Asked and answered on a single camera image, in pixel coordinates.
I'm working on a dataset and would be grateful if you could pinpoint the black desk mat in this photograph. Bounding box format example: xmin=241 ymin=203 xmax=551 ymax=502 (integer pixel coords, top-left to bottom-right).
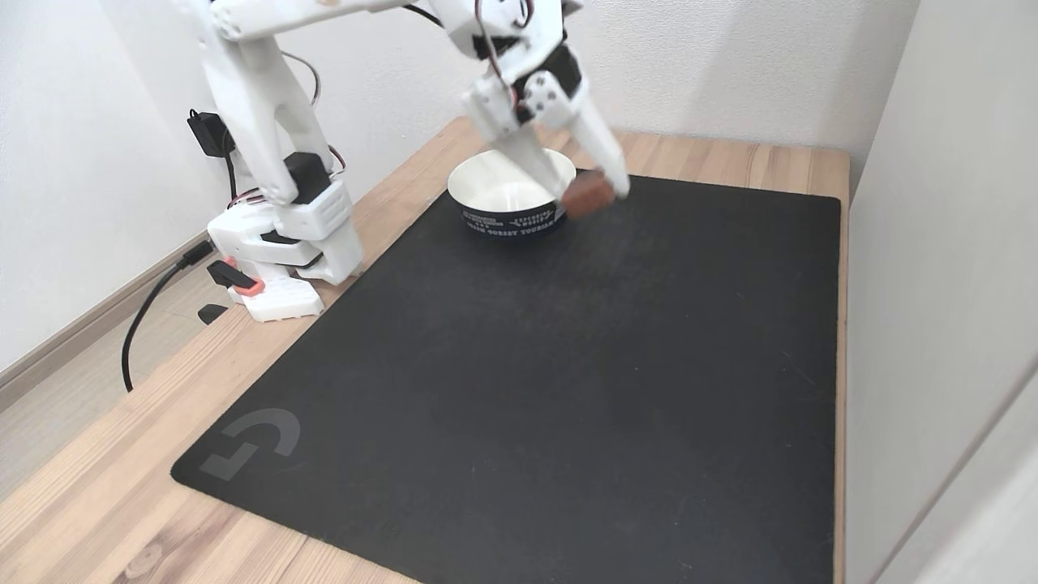
xmin=170 ymin=172 xmax=842 ymax=584

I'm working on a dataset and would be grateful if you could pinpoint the black power adapter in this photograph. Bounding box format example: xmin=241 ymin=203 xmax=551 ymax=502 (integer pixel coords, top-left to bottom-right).
xmin=187 ymin=109 xmax=236 ymax=159

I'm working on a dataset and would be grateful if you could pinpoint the printed paper bowl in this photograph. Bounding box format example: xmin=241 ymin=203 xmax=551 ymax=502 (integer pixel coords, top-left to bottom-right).
xmin=447 ymin=148 xmax=578 ymax=238

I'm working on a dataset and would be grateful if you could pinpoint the black and orange table clamp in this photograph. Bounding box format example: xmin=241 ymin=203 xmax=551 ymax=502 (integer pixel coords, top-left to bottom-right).
xmin=198 ymin=255 xmax=265 ymax=325

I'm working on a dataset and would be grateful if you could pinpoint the textured block toy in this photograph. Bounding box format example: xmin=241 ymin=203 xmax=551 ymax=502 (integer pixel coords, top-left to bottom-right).
xmin=561 ymin=169 xmax=616 ymax=218

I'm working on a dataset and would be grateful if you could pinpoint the wooden baseboard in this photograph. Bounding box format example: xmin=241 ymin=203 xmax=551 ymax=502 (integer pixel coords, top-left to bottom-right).
xmin=0 ymin=231 xmax=213 ymax=410

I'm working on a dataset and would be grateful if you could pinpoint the black power cable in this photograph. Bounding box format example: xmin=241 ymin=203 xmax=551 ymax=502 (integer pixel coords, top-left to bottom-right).
xmin=120 ymin=240 xmax=216 ymax=393

